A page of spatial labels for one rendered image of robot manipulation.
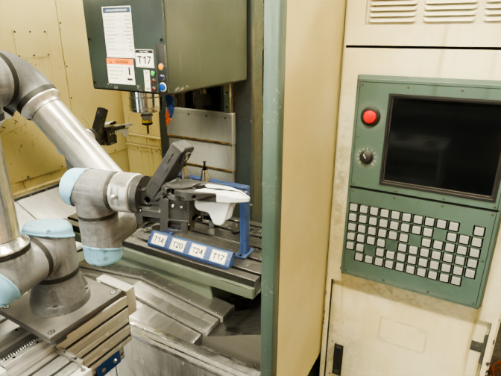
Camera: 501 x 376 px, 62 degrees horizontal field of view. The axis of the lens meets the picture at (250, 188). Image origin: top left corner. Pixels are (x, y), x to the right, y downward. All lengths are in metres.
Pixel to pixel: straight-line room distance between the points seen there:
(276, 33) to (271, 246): 0.53
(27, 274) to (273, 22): 0.78
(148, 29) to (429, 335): 1.56
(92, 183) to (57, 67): 2.31
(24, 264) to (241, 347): 0.94
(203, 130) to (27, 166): 1.17
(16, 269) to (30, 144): 2.00
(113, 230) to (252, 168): 1.66
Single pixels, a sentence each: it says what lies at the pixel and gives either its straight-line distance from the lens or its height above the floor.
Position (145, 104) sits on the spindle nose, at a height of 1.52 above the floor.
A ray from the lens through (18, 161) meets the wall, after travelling 2.96.
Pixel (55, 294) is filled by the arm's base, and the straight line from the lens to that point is 1.20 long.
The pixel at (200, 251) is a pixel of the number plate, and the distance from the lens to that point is 1.87.
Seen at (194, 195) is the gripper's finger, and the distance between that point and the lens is 0.70.
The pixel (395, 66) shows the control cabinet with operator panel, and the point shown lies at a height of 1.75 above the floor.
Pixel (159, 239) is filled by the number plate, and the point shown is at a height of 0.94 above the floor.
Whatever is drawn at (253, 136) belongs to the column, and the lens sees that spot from 2.38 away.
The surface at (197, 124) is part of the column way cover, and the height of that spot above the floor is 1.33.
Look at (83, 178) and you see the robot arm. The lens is 0.83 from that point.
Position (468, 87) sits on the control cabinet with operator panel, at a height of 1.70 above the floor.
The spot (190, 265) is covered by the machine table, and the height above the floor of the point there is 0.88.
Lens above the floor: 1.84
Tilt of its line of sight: 20 degrees down
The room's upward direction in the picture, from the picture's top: straight up
